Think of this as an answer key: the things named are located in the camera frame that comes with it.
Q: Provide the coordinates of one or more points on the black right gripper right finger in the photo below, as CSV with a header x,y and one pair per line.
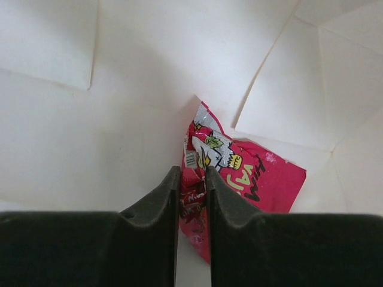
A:
x,y
249,247

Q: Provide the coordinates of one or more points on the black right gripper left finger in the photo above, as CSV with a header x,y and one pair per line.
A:
x,y
134,247

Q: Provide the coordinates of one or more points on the blue checkered paper bag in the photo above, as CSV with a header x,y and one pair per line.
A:
x,y
97,97

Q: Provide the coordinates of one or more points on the small red candy packet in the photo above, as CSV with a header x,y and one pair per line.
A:
x,y
261,177

